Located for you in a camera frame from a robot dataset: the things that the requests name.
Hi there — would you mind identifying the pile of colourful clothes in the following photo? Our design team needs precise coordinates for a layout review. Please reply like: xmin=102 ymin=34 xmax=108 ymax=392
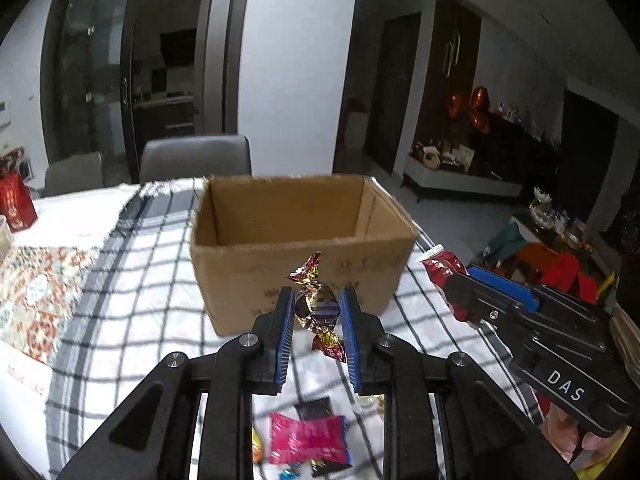
xmin=480 ymin=222 xmax=601 ymax=301

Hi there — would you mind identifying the tile patterned table cover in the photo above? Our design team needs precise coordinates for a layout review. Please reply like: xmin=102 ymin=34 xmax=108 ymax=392
xmin=0 ymin=185 xmax=141 ymax=461

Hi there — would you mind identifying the grey refrigerator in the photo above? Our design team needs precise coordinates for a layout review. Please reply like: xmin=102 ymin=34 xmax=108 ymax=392
xmin=195 ymin=0 xmax=236 ymax=136

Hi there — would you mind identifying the red gold foil candy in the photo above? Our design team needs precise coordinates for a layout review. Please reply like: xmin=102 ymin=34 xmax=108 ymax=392
xmin=286 ymin=252 xmax=347 ymax=362

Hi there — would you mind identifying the white low cabinet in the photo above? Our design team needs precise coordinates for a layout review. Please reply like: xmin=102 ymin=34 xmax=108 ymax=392
xmin=402 ymin=152 xmax=523 ymax=203

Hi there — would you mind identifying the sliding glass door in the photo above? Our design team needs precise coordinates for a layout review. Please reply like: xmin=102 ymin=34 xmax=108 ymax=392
xmin=40 ymin=0 xmax=146 ymax=166

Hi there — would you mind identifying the cardboard box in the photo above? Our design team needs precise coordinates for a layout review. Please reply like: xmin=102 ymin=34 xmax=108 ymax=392
xmin=190 ymin=174 xmax=418 ymax=337

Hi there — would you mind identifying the black white checkered cloth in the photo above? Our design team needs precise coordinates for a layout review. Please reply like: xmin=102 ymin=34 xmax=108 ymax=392
xmin=45 ymin=176 xmax=546 ymax=480

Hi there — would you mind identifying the red snack packet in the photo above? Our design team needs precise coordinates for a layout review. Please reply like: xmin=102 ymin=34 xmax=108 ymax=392
xmin=420 ymin=251 xmax=471 ymax=323

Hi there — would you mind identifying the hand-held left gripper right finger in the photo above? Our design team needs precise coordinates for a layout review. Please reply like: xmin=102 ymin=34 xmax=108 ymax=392
xmin=341 ymin=286 xmax=576 ymax=480

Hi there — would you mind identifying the dark door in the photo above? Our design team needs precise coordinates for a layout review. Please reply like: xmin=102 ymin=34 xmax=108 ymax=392
xmin=367 ymin=12 xmax=421 ymax=176

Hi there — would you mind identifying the dark wooden sideboard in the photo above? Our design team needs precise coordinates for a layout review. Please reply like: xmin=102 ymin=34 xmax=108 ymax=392
xmin=470 ymin=110 xmax=561 ymax=181

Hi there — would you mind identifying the red gift box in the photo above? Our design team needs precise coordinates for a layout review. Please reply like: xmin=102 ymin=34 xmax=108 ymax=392
xmin=0 ymin=170 xmax=38 ymax=233

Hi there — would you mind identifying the white bin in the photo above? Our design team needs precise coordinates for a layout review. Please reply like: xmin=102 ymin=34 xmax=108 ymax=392
xmin=345 ymin=110 xmax=368 ymax=151

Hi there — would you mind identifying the grey chair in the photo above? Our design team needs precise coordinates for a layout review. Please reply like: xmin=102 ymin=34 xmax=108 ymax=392
xmin=140 ymin=135 xmax=252 ymax=185
xmin=44 ymin=152 xmax=104 ymax=197

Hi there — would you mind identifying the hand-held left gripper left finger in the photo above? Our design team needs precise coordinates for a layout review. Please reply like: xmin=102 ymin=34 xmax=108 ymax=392
xmin=57 ymin=286 xmax=296 ymax=480

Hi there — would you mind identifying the pink snack packet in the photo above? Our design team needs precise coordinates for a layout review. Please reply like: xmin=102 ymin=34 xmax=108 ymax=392
xmin=268 ymin=411 xmax=349 ymax=466

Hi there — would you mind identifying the person's right hand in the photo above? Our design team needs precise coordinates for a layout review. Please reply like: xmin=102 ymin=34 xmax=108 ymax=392
xmin=542 ymin=400 xmax=630 ymax=470

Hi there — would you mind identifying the black snack packet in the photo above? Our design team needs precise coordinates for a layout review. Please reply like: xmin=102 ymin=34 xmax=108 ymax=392
xmin=294 ymin=397 xmax=333 ymax=420
xmin=310 ymin=457 xmax=351 ymax=477

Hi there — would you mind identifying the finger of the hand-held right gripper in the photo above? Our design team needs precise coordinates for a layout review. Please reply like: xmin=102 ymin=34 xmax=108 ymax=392
xmin=467 ymin=266 xmax=541 ymax=313
xmin=444 ymin=274 xmax=531 ymax=331

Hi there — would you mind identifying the dark television screen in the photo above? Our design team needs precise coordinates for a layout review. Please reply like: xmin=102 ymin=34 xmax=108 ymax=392
xmin=555 ymin=87 xmax=621 ymax=231

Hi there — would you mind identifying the tall dark wardrobe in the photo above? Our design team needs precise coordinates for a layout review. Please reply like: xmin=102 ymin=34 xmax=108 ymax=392
xmin=415 ymin=0 xmax=481 ymax=151

